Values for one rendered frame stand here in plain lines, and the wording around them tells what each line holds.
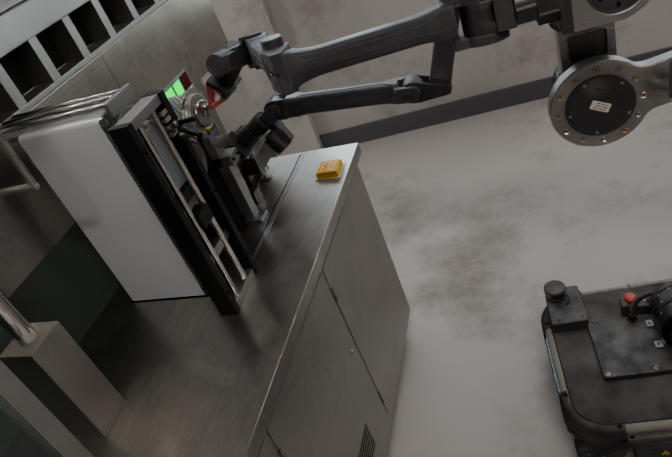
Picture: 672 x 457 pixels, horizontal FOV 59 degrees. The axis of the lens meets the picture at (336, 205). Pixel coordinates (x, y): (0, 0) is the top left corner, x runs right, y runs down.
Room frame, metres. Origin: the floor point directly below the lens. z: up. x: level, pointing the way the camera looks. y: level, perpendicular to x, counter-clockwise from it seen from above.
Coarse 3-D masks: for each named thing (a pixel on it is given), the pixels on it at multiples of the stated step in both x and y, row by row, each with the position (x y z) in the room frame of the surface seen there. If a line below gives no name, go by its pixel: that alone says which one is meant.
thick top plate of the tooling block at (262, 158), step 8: (264, 136) 1.78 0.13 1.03; (256, 144) 1.75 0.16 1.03; (264, 144) 1.74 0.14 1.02; (256, 152) 1.69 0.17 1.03; (264, 152) 1.72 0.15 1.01; (272, 152) 1.76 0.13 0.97; (240, 160) 1.68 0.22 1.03; (248, 160) 1.67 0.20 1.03; (256, 160) 1.66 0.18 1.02; (264, 160) 1.70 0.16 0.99; (248, 168) 1.68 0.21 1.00; (256, 168) 1.66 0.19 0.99; (264, 168) 1.69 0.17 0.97
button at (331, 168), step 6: (324, 162) 1.66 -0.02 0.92; (330, 162) 1.64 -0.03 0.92; (336, 162) 1.63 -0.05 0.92; (318, 168) 1.64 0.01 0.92; (324, 168) 1.62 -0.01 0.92; (330, 168) 1.61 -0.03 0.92; (336, 168) 1.59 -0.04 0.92; (318, 174) 1.61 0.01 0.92; (324, 174) 1.60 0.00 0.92; (330, 174) 1.59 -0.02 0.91; (336, 174) 1.58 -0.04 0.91
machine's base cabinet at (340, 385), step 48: (336, 240) 1.42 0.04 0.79; (384, 240) 1.75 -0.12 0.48; (336, 288) 1.32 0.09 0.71; (384, 288) 1.60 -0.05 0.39; (336, 336) 1.22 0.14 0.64; (384, 336) 1.47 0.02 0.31; (288, 384) 0.97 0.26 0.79; (336, 384) 1.12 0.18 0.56; (384, 384) 1.34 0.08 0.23; (288, 432) 0.90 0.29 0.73; (336, 432) 1.03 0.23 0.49; (384, 432) 1.23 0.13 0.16
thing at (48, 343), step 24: (0, 312) 0.96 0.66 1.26; (24, 336) 0.97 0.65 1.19; (48, 336) 0.97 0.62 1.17; (24, 360) 0.94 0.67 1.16; (48, 360) 0.94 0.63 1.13; (72, 360) 0.97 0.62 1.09; (24, 384) 0.96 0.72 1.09; (48, 384) 0.93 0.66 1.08; (72, 384) 0.94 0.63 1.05; (96, 384) 0.98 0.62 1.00; (48, 408) 0.96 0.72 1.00; (72, 408) 0.93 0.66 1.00; (96, 408) 0.95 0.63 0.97; (120, 408) 0.99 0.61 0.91; (72, 432) 0.96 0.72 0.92; (96, 432) 0.93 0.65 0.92
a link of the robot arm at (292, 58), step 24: (456, 0) 0.97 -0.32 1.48; (480, 0) 0.94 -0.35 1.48; (384, 24) 1.03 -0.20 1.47; (408, 24) 0.98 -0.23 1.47; (432, 24) 0.97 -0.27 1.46; (456, 24) 0.95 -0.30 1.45; (288, 48) 1.11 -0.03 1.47; (312, 48) 1.04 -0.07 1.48; (336, 48) 1.01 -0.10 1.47; (360, 48) 0.99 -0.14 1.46; (384, 48) 0.98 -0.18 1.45; (408, 48) 0.98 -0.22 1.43; (456, 48) 0.96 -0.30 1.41; (288, 72) 1.02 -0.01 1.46; (312, 72) 1.01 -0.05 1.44
